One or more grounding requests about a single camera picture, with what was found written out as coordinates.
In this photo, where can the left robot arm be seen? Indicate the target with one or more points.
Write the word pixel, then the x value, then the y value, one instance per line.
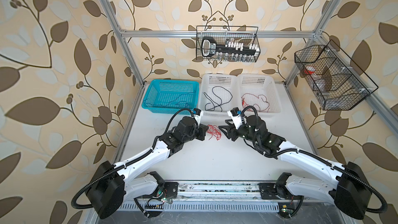
pixel 112 184

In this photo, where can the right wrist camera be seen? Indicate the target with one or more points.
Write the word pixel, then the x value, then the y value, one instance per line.
pixel 235 115

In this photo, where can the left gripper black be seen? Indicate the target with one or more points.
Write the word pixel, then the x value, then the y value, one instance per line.
pixel 202 130

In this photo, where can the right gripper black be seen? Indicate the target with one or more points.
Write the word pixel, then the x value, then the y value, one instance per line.
pixel 230 129

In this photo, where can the black wire basket right wall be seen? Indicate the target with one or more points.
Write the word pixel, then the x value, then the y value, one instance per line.
pixel 340 83

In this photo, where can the teal plastic basket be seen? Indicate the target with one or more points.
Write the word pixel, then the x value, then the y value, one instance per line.
pixel 165 96

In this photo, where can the black tool with vials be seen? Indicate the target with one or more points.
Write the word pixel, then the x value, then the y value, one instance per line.
pixel 210 47

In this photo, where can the white plastic basket left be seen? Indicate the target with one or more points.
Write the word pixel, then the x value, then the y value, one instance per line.
pixel 218 94

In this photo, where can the white plastic basket right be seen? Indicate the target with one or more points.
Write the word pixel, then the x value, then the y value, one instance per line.
pixel 260 92

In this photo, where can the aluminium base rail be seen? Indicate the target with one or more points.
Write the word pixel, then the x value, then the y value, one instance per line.
pixel 217 191

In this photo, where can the black wire basket back wall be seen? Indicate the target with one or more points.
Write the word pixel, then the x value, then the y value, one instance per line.
pixel 242 34

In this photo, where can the red capped container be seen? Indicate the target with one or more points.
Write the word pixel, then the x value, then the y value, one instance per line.
pixel 309 71

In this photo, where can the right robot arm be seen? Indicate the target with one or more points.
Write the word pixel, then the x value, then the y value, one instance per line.
pixel 343 185

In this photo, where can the black wire basket wall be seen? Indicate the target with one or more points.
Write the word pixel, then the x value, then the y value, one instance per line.
pixel 242 34
pixel 340 83

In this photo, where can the white plastic basket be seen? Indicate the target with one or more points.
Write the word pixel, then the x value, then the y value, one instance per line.
pixel 260 92
pixel 218 94

